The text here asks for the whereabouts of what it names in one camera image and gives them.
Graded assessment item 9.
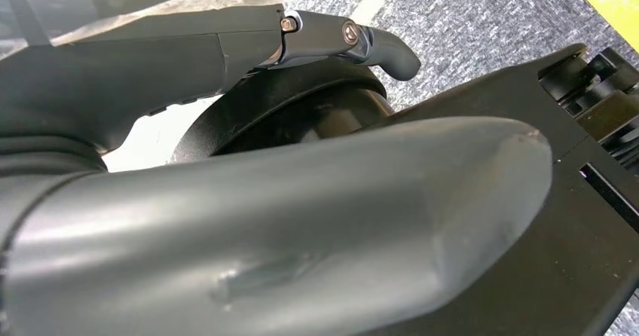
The black robot body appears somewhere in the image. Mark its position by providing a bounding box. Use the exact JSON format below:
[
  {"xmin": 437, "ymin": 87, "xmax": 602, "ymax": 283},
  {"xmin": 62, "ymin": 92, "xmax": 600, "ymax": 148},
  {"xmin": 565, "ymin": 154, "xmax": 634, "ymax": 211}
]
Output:
[{"xmin": 172, "ymin": 43, "xmax": 639, "ymax": 336}]

